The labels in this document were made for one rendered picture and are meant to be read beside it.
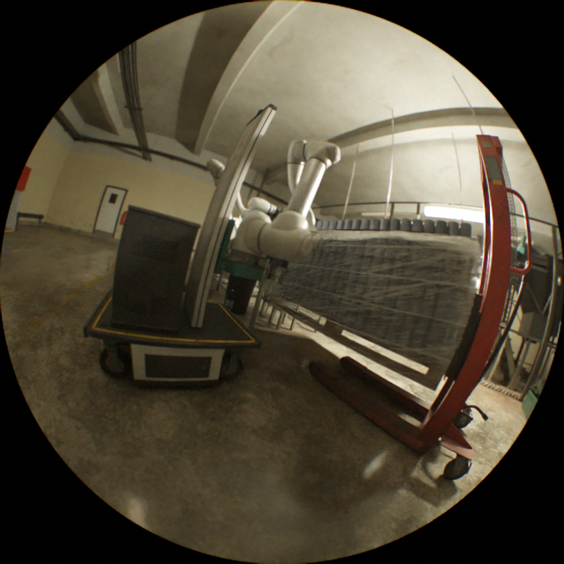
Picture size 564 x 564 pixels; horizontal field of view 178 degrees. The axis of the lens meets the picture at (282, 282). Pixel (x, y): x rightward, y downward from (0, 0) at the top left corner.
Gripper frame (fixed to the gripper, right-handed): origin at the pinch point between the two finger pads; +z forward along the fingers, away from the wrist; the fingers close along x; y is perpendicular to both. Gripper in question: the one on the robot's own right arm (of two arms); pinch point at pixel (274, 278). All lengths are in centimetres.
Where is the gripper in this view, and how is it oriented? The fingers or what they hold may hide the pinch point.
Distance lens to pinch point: 118.3
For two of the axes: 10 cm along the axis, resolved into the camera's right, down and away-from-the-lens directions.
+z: -2.8, 9.6, 0.8
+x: 6.0, 2.4, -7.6
